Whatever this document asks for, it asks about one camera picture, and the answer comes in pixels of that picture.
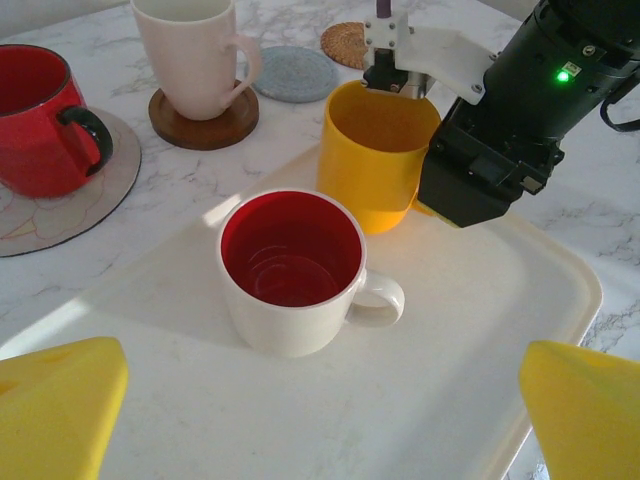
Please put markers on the left gripper yellow-padded left finger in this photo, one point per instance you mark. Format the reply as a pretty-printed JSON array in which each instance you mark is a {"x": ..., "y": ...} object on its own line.
[{"x": 55, "y": 405}]

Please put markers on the yellow-padded finger of the right gripper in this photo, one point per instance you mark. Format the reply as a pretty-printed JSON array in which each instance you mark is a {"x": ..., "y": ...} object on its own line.
[{"x": 480, "y": 170}]

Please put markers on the left gripper yellow-padded right finger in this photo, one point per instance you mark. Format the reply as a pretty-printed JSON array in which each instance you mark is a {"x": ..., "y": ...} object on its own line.
[{"x": 585, "y": 415}]

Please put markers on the yellow mug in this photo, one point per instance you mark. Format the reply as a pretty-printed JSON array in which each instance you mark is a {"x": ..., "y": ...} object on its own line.
[{"x": 365, "y": 170}]

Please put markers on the large beige round printed coaster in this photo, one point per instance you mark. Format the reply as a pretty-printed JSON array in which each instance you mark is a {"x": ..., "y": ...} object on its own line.
[{"x": 60, "y": 220}]

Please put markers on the woven rattan coaster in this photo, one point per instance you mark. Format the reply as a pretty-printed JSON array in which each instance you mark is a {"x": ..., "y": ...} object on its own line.
[{"x": 342, "y": 42}]

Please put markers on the blue-grey woven coaster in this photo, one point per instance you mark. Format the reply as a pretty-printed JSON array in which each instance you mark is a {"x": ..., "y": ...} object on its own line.
[{"x": 295, "y": 75}]

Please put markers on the dark brown wooden coaster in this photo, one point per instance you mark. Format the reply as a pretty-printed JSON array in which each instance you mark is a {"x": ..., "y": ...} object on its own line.
[{"x": 200, "y": 137}]

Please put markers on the pale pink mug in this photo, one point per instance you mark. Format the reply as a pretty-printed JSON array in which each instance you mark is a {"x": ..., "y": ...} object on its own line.
[{"x": 190, "y": 55}]

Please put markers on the white rectangular tray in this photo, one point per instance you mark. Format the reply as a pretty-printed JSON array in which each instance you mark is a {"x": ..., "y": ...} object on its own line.
[{"x": 400, "y": 400}]

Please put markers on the white mug red inside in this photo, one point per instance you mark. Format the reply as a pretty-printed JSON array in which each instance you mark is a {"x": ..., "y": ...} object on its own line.
[{"x": 290, "y": 310}]

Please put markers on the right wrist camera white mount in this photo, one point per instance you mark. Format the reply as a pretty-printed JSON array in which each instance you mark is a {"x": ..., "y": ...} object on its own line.
[{"x": 430, "y": 50}]

